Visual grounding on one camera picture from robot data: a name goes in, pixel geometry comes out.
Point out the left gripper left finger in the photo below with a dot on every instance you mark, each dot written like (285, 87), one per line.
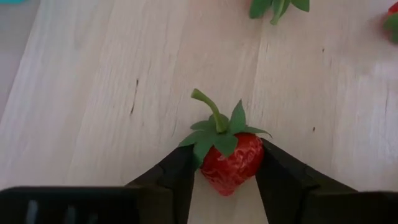
(168, 193)

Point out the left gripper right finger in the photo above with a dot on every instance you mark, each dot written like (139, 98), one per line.
(280, 186)

